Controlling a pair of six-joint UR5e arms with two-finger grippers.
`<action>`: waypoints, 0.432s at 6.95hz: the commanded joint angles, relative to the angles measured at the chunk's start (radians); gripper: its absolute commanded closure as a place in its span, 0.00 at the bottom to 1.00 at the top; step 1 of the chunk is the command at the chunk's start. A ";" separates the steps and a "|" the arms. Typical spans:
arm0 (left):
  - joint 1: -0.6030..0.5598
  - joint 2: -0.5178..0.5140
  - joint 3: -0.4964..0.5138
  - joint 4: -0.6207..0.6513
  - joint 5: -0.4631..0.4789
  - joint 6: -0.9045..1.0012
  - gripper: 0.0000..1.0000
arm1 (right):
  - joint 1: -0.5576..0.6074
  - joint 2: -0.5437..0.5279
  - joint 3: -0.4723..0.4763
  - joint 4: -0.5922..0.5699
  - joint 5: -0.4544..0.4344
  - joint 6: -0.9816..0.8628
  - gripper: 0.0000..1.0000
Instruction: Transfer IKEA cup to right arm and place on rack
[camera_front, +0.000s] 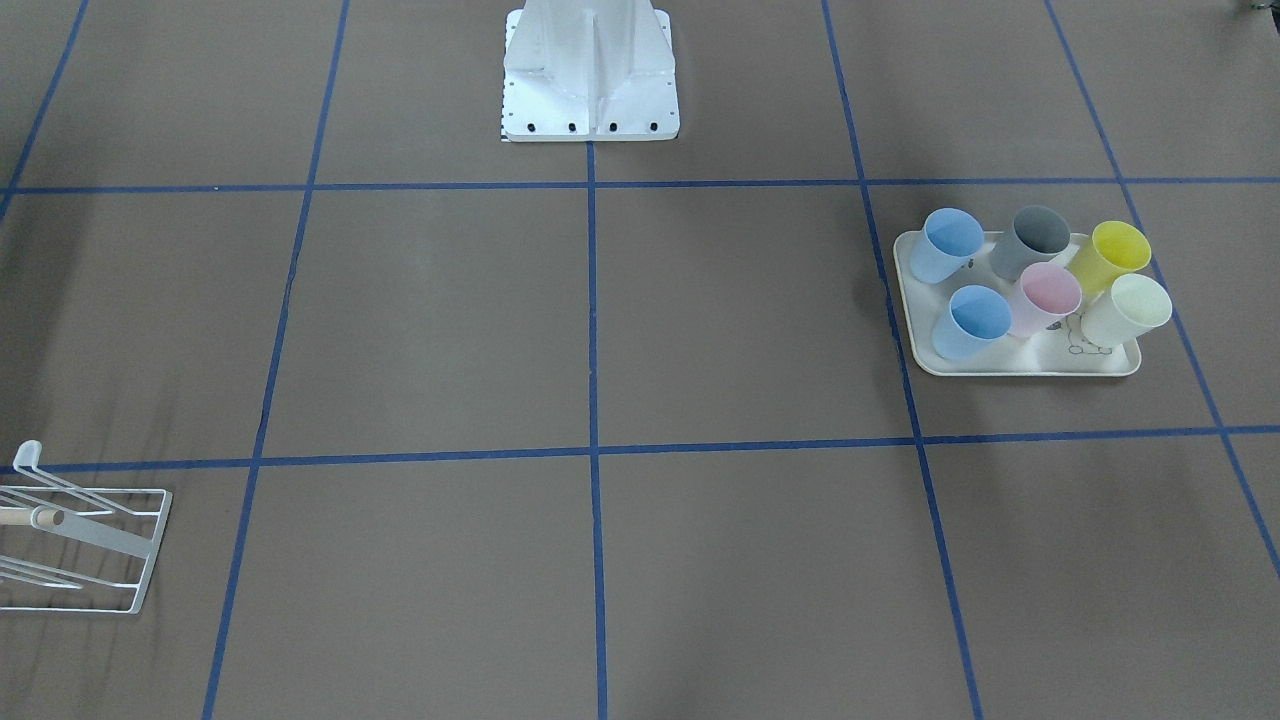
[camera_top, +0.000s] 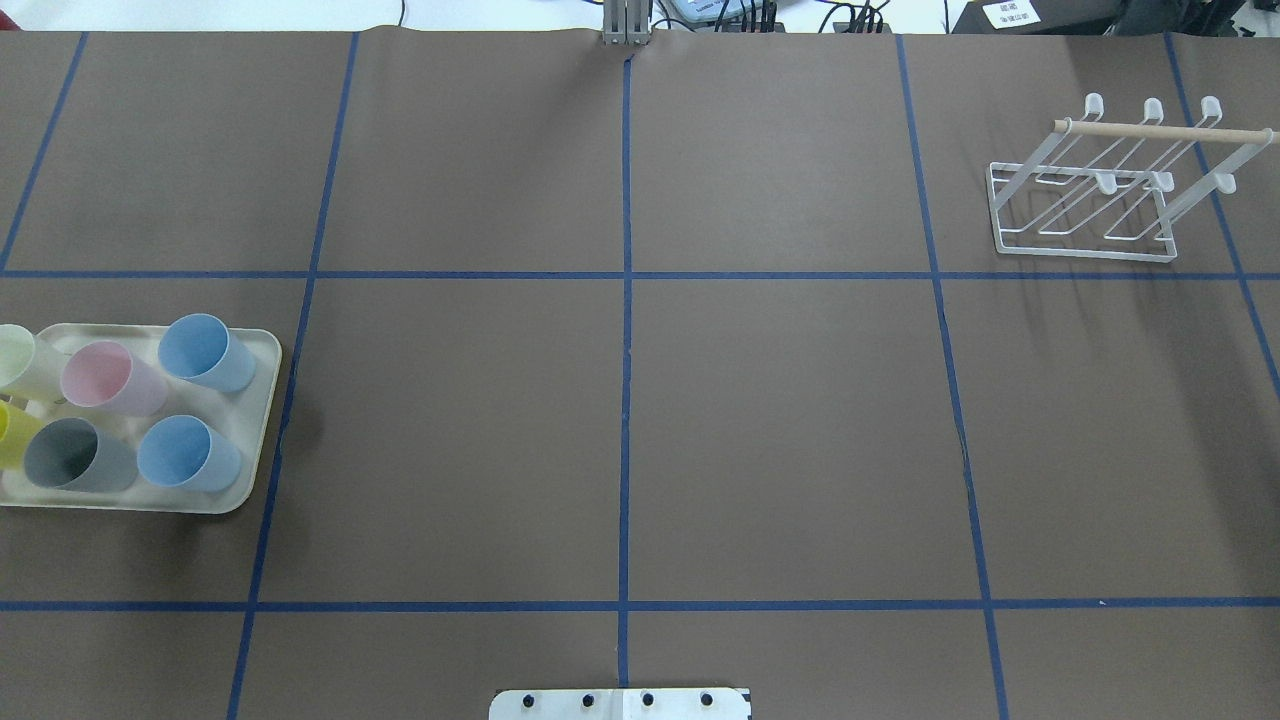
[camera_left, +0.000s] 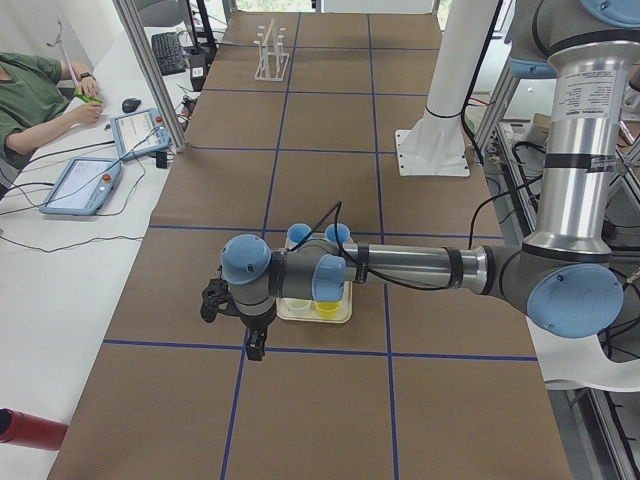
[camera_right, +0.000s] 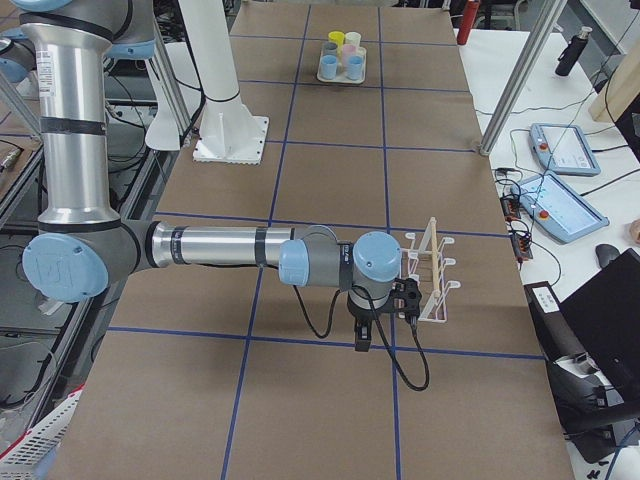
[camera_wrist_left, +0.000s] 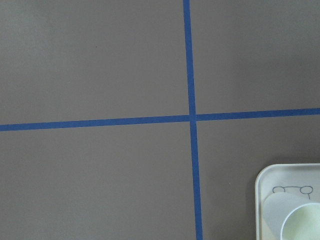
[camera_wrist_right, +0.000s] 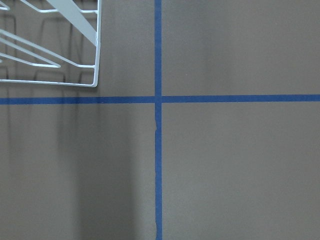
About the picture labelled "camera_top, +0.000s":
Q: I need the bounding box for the blue cup near rack side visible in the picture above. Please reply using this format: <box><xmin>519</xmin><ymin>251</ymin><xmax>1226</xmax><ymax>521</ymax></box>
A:
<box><xmin>157</xmin><ymin>313</ymin><xmax>256</xmax><ymax>393</ymax></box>

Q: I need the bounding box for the yellow plastic cup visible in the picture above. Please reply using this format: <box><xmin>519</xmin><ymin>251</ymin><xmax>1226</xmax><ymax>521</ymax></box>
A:
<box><xmin>0</xmin><ymin>401</ymin><xmax>45</xmax><ymax>470</ymax></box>

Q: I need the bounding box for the pale green plastic cup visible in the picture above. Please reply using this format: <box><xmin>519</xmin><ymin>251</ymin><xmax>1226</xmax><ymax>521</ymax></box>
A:
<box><xmin>1</xmin><ymin>324</ymin><xmax>69</xmax><ymax>404</ymax></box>

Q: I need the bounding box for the white wire cup rack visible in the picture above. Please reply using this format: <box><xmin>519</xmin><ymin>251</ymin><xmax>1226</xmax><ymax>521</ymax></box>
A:
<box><xmin>986</xmin><ymin>94</ymin><xmax>1277</xmax><ymax>264</ymax></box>

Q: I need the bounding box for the pink plastic cup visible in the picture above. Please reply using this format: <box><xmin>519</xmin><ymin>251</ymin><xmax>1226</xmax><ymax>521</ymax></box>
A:
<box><xmin>60</xmin><ymin>340</ymin><xmax>169</xmax><ymax>416</ymax></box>

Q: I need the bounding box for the blue cup front row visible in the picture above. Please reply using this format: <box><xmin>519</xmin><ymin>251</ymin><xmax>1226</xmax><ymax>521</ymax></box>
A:
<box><xmin>136</xmin><ymin>415</ymin><xmax>243</xmax><ymax>493</ymax></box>

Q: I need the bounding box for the black label box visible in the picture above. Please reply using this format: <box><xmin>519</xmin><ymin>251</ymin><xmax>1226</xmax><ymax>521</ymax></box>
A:
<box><xmin>950</xmin><ymin>1</ymin><xmax>1123</xmax><ymax>36</ymax></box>

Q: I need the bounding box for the cream plastic tray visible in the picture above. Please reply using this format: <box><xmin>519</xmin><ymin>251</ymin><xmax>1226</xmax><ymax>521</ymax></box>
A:
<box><xmin>1</xmin><ymin>328</ymin><xmax>282</xmax><ymax>514</ymax></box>

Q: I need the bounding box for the aluminium frame post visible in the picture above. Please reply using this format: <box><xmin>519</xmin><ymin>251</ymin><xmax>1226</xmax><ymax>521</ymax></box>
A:
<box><xmin>598</xmin><ymin>0</ymin><xmax>654</xmax><ymax>46</ymax></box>

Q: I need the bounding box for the grey plastic cup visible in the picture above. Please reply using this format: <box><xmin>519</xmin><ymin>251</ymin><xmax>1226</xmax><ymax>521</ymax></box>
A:
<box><xmin>22</xmin><ymin>416</ymin><xmax>138</xmax><ymax>492</ymax></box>

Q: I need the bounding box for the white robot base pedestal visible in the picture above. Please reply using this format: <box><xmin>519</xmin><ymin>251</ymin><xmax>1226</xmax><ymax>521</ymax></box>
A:
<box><xmin>488</xmin><ymin>687</ymin><xmax>753</xmax><ymax>719</ymax></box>

